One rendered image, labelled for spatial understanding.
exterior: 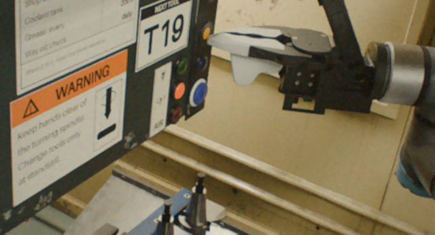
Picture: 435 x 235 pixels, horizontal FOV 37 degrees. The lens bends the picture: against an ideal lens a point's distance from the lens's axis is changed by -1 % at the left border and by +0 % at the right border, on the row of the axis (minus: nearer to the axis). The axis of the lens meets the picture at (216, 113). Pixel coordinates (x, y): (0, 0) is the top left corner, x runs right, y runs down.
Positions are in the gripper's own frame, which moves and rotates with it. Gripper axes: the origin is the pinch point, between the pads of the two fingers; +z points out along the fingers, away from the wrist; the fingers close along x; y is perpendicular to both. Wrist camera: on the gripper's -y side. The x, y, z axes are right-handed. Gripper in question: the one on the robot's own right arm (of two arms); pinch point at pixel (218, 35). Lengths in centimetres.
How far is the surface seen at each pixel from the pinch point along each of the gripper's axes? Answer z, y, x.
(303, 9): -21, 18, 69
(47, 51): 15.0, -5.8, -22.7
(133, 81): 8.7, 1.6, -11.5
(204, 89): 0.9, 7.3, 0.0
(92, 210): 26, 92, 82
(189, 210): 0, 46, 27
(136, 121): 8.1, 7.0, -10.6
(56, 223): 40, 110, 97
